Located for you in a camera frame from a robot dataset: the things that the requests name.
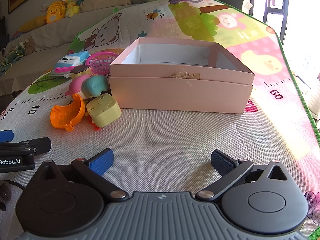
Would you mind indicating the brown plush toy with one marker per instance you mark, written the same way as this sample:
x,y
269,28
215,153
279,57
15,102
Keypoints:
x,y
29,46

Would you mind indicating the small toy figure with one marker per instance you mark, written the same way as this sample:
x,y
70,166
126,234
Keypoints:
x,y
78,71

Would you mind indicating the orange plastic toy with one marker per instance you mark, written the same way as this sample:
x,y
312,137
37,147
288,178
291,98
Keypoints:
x,y
62,115

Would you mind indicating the yellow-green plastic toy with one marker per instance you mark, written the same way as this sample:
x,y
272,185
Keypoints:
x,y
103,110

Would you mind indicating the pale teal plastic toy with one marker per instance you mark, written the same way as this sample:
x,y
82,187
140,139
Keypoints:
x,y
94,85

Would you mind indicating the blue wet wipes pack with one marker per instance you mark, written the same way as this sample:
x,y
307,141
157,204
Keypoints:
x,y
72,58

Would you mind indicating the dark cabinet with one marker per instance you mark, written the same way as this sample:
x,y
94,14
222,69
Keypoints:
x,y
3,32

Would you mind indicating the long yellow plush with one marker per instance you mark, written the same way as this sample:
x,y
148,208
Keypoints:
x,y
31,25

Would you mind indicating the pink plastic net scoop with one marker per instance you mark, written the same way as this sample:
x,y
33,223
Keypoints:
x,y
100,62

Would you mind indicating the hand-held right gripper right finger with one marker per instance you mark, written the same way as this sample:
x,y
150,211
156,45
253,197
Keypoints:
x,y
222,163

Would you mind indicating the printed play mat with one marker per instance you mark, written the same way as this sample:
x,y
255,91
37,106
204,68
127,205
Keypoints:
x,y
162,135

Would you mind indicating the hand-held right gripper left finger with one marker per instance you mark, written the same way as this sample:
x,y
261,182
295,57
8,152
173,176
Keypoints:
x,y
101,163

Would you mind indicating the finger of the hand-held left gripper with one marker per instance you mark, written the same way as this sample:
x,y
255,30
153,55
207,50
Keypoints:
x,y
6,135
37,145

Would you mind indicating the yellow duck plush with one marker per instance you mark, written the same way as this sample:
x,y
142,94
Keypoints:
x,y
70,6

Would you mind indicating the beige covered sofa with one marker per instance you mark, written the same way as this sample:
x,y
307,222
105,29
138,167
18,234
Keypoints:
x,y
50,32

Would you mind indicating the yellow chick plush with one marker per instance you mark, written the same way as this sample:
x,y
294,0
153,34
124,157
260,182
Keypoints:
x,y
53,13

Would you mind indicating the pink cardboard box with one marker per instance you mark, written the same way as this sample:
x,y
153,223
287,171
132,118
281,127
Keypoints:
x,y
175,95

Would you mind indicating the pink plastic toy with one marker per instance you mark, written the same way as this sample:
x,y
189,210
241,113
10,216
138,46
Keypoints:
x,y
74,86

